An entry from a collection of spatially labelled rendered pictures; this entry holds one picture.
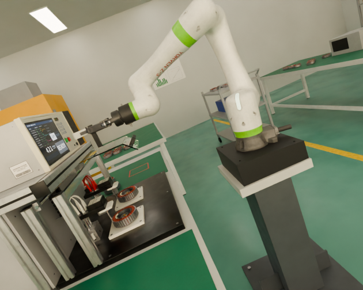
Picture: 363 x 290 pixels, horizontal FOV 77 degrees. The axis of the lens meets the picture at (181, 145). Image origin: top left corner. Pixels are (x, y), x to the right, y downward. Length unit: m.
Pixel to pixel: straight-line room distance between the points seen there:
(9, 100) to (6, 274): 4.37
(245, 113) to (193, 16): 0.43
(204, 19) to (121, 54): 5.42
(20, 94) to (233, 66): 4.39
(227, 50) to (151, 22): 5.46
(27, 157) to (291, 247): 1.18
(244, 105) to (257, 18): 6.42
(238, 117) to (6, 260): 0.96
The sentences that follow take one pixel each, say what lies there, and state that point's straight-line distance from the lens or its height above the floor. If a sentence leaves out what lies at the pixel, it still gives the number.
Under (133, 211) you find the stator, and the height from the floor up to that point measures 0.82.
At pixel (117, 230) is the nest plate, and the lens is 1.03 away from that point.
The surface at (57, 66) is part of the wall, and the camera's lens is 6.59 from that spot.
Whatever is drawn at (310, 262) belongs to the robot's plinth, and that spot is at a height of 0.19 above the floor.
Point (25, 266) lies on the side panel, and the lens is 0.95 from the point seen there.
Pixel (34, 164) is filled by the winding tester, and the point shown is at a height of 1.16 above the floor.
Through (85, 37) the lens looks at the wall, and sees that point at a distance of 6.54.
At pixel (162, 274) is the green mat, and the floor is 0.75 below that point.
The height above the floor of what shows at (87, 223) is 0.84.
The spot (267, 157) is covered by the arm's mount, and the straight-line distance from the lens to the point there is 0.97.
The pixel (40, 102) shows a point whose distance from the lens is 4.71.
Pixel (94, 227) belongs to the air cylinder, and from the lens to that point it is 1.06.
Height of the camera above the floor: 1.22
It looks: 14 degrees down
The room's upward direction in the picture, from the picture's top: 23 degrees counter-clockwise
